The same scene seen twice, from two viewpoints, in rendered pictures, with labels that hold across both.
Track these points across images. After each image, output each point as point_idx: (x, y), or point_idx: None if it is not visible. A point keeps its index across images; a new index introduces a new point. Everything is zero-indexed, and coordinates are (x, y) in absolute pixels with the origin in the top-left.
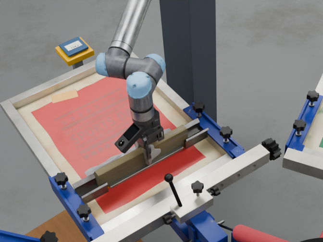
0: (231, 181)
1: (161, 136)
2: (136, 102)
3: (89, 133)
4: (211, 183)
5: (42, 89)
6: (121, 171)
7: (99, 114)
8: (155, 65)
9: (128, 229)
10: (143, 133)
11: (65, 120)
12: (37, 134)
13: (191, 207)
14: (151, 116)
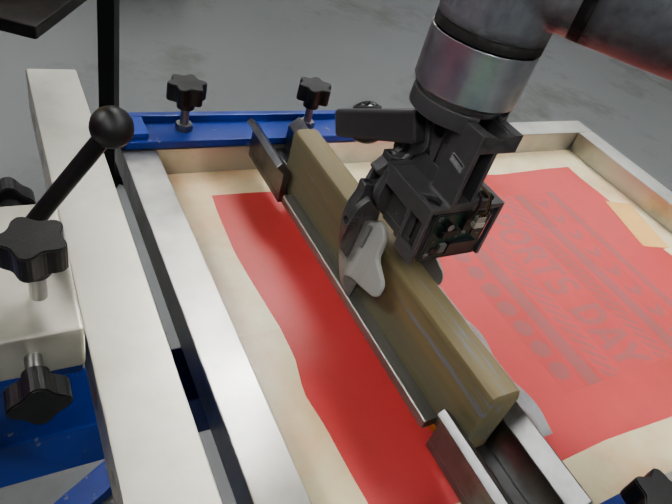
0: None
1: (417, 254)
2: None
3: (507, 234)
4: (127, 418)
5: (639, 177)
6: (319, 202)
7: (586, 270)
8: None
9: (63, 140)
10: (403, 156)
11: (549, 207)
12: (500, 160)
13: None
14: (438, 86)
